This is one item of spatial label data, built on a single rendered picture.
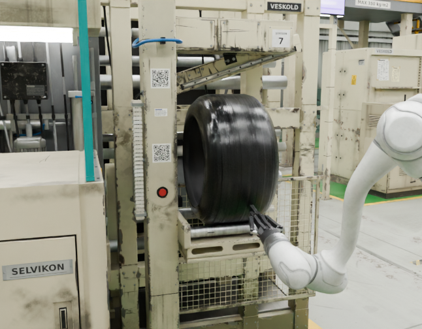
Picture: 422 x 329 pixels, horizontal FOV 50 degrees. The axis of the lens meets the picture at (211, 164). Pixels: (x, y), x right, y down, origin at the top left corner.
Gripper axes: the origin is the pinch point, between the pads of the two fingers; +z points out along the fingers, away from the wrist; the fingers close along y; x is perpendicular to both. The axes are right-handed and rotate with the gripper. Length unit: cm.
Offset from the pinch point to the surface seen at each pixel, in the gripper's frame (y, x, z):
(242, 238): 0.8, 16.0, 6.3
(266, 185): -4.9, -10.0, 2.5
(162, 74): 31, -45, 31
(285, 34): -31, -58, 62
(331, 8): -234, -42, 381
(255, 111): -3.1, -34.3, 18.6
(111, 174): 48, 26, 93
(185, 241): 25.3, 13.4, 3.9
